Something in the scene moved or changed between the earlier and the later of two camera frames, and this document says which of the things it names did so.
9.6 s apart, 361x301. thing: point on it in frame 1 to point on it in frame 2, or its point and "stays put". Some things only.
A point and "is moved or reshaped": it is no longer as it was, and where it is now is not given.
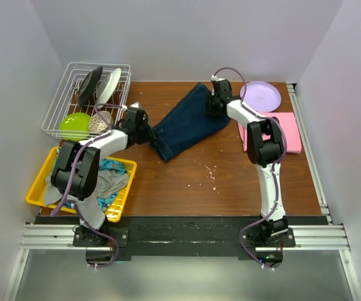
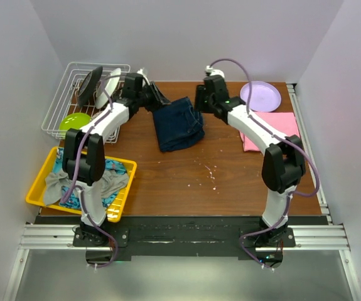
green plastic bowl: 75,126 stays put
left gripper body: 145,132 to 146,100
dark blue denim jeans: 185,124 is moved or reshaped
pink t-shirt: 287,121 stays put
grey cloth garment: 108,182 stays put
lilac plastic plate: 262,96 stays put
